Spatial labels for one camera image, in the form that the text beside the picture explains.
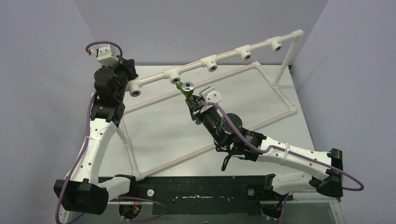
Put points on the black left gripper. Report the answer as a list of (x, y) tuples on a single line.
[(129, 67)]

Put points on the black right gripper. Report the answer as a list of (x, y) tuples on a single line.
[(195, 106)]

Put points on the green plastic water faucet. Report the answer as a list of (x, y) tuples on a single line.
[(187, 89)]

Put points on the white PVC pipe frame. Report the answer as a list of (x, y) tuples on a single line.
[(211, 63)]

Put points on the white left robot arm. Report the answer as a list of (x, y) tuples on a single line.
[(81, 190)]

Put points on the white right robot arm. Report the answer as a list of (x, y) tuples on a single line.
[(319, 171)]

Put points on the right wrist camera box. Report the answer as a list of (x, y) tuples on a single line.
[(210, 94)]

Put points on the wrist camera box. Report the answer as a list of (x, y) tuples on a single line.
[(210, 94), (106, 55)]

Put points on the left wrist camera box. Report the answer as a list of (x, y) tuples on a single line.
[(106, 55)]

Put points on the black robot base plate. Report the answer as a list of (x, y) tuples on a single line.
[(210, 195)]

